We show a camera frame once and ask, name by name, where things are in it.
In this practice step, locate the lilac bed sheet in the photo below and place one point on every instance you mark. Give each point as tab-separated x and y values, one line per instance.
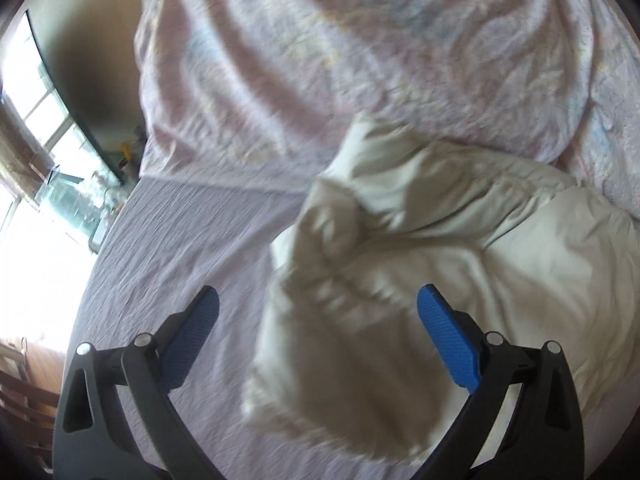
170	240

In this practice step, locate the pink floral duvet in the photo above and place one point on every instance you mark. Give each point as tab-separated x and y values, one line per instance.
259	93

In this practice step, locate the window with curtain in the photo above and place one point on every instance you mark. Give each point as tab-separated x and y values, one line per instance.
60	196

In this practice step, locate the beige puffer jacket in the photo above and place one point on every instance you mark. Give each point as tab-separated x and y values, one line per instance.
342	358

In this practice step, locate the dark wooden chair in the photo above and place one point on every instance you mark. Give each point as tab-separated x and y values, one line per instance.
27	416

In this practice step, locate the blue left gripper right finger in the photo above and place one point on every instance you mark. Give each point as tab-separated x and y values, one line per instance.
545	436

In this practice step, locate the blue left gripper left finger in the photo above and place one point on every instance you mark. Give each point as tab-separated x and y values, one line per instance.
92	438

